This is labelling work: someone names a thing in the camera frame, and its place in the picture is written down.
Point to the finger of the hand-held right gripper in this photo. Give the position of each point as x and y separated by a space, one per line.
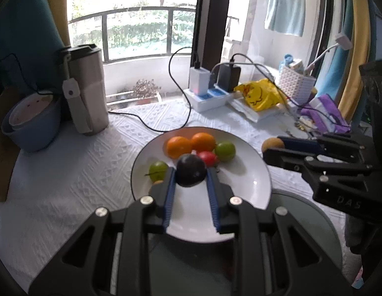
297 143
283 160

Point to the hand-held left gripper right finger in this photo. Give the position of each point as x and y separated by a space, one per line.
214 199

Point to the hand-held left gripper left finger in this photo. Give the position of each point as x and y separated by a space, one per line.
169 199

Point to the small yellow apricot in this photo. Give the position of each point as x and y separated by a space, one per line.
272 145

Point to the green plum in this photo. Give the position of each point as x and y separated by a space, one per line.
158 170
225 151

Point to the white plate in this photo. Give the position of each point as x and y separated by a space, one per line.
246 188

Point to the dark purple plum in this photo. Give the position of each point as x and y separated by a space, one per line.
191 171

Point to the red plum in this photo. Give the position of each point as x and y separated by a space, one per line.
208 158

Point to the orange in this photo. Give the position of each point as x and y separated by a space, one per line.
178 147
203 141

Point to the purple cloth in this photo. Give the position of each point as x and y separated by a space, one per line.
326 108

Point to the white paper packet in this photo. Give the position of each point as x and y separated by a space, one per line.
255 114

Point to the grey round placemat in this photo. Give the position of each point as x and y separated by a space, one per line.
301 231

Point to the white woven basket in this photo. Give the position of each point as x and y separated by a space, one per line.
297 84

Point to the yellow plastic bag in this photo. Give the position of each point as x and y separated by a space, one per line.
258 95

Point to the blue curtain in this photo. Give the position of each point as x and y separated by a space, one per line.
24 37
332 67

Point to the black charger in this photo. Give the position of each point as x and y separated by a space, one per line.
228 78

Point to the white power strip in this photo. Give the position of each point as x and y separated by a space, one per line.
206 100

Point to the potted plant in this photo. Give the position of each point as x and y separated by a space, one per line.
146 91

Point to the yellow curtain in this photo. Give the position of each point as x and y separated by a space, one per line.
64 27
360 52

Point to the desk lamp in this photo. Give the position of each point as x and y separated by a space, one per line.
343 40

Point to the white charger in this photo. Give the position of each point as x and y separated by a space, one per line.
199 80

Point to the light blue hanging towel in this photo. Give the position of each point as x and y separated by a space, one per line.
285 6

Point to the steel thermos flask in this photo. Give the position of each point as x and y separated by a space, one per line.
89 77

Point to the dark window pillar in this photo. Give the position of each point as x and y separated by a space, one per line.
212 21

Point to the blue bowl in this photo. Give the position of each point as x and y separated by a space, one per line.
33 135

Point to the white bowl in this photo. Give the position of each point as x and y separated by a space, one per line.
30 108

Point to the balcony railing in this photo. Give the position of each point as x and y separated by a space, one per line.
104 34

